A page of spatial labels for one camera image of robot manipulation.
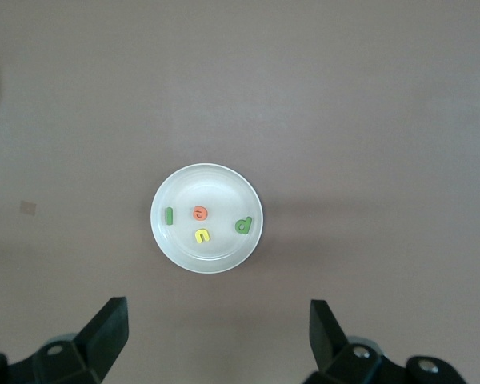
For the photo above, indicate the yellow foam letter u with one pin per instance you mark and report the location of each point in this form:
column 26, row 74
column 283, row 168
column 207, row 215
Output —
column 197, row 237

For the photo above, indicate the green foam letter l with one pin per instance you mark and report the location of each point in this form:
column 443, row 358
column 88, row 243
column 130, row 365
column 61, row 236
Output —
column 168, row 216

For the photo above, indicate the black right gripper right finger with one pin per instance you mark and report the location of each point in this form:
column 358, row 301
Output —
column 344, row 364

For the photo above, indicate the green foam letter d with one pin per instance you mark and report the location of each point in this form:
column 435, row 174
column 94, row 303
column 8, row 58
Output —
column 246, row 224

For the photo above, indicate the white round bowl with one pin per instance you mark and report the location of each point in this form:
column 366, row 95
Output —
column 216, row 188

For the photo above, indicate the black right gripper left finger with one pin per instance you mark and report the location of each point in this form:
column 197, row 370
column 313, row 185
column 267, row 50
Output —
column 84, row 360

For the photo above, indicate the brown table cover sheet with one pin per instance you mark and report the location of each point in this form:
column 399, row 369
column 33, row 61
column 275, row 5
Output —
column 304, row 80

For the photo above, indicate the orange foam letter e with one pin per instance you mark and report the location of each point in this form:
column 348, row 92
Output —
column 195, row 213

